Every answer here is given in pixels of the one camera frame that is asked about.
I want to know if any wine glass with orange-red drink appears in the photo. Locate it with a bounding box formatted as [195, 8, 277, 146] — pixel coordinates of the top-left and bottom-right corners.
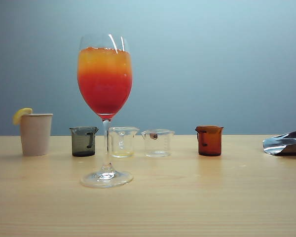
[77, 34, 134, 189]

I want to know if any white paper cup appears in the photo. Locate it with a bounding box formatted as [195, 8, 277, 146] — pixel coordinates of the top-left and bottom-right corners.
[18, 113, 54, 157]

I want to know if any clear measuring cup, yellow residue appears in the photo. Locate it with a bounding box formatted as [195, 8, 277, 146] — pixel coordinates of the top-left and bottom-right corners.
[108, 126, 140, 158]

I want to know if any clear measuring cup, brown handle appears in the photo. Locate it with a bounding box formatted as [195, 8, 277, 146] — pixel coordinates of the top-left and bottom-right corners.
[141, 129, 175, 158]

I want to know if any yellow lemon slice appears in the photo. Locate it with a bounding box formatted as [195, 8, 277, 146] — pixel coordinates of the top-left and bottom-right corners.
[12, 107, 33, 125]

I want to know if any silver foil bag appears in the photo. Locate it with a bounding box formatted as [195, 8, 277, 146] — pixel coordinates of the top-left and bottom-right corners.
[262, 128, 296, 156]

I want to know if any grey smoked glass measuring cup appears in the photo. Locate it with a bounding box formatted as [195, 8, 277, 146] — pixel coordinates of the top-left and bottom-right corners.
[69, 126, 99, 157]

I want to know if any amber glass measuring cup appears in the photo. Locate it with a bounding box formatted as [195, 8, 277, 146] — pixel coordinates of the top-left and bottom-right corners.
[194, 125, 224, 157]

